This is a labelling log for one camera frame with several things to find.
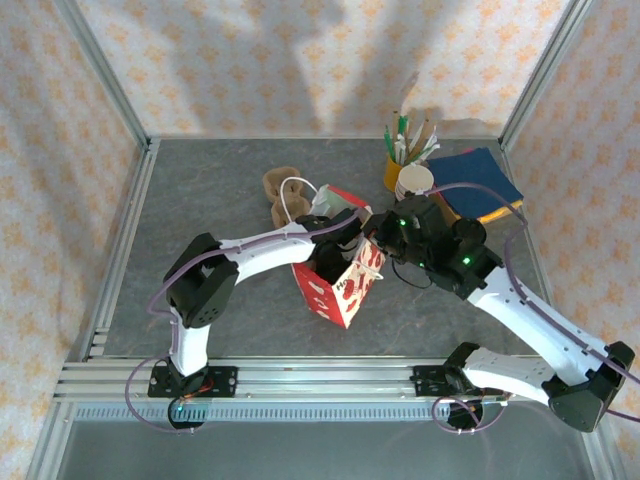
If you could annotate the yellow metal bucket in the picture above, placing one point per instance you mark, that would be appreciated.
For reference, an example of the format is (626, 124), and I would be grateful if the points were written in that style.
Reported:
(392, 172)

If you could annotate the aluminium corner post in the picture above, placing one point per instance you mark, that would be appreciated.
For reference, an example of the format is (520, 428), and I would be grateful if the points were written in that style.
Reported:
(100, 70)
(540, 75)

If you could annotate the aluminium frame leg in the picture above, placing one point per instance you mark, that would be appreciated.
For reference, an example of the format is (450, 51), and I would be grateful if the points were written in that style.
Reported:
(597, 450)
(50, 440)

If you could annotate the aluminium side rail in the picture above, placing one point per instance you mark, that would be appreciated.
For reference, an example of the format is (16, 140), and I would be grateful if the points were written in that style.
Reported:
(545, 240)
(125, 235)

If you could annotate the stack of cardboard cup carriers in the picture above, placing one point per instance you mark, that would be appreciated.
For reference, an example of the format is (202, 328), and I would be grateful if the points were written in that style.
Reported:
(272, 182)

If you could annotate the blue napkin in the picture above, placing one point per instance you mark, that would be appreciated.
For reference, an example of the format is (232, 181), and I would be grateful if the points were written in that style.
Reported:
(475, 180)

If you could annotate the green straw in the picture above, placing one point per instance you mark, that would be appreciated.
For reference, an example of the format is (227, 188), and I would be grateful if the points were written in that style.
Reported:
(388, 142)
(402, 132)

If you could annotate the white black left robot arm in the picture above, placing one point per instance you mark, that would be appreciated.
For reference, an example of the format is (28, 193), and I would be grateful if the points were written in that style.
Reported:
(265, 255)

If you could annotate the brown paper straw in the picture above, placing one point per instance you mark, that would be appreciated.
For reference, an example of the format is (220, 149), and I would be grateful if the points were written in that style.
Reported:
(411, 127)
(425, 127)

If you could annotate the thin tan paper straw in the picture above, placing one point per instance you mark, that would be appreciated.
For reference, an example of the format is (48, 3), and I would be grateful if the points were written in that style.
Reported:
(395, 125)

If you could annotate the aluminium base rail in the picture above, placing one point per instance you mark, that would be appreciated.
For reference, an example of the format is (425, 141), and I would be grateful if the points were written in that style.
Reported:
(325, 375)

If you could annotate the white wrapped straw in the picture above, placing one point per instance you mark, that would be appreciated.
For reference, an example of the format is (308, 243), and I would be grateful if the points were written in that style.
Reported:
(430, 140)
(431, 150)

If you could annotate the stack of paper cups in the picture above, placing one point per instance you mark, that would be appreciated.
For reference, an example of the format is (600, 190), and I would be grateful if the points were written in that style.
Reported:
(414, 177)

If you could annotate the red white paper bag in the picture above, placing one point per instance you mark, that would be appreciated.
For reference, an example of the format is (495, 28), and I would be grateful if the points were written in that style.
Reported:
(345, 300)

